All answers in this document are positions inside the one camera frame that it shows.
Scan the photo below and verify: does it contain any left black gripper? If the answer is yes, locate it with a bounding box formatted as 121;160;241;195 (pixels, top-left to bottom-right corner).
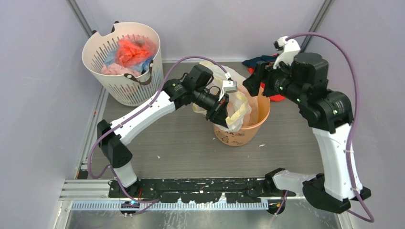
193;87;232;129

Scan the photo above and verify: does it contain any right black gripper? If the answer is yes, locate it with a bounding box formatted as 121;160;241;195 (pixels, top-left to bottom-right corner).
243;56;307;105

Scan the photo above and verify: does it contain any pale yellow trash bag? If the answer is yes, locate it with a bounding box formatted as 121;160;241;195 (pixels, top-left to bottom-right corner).
192;61;257;132

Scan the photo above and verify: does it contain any orange plastic trash bin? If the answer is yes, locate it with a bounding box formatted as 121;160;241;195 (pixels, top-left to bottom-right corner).
213;87;271;146

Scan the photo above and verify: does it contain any white slotted laundry basket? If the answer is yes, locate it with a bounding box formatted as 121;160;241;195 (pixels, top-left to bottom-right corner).
82;22;164;107

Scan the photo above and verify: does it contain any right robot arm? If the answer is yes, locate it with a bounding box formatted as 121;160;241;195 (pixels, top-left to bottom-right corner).
243;53;371;213

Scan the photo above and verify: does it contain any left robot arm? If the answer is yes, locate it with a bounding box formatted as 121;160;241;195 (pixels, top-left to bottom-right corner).
97;64;229;197

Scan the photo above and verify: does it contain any blue plastic trash bag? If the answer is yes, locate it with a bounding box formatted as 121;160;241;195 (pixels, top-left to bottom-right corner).
104;49;153;74

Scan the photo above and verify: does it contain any red plastic trash bag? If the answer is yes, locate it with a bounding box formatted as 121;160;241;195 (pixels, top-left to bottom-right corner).
115;34;157;68

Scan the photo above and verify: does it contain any pink plastic trash bag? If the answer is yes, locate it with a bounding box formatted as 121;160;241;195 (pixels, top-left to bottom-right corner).
101;63;142;77

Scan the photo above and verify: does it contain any navy blue cloth garment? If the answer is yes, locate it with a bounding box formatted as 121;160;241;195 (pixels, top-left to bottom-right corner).
242;54;278;68

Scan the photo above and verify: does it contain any red cloth garment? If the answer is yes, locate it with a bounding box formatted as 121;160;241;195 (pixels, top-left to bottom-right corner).
247;67;286;102

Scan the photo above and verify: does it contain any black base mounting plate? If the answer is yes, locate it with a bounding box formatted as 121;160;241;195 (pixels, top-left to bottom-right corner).
108;177;284;204

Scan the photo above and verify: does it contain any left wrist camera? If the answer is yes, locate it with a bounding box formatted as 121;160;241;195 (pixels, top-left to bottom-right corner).
218;80;238;101

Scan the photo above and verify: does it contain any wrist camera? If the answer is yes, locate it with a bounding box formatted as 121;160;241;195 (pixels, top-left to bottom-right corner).
218;80;238;101
272;36;301;69

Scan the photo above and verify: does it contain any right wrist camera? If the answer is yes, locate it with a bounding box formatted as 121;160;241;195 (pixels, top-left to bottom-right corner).
272;36;301;69

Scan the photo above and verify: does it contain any aluminium rail frame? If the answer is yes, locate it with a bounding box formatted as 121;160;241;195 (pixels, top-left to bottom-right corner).
59;177;347;211

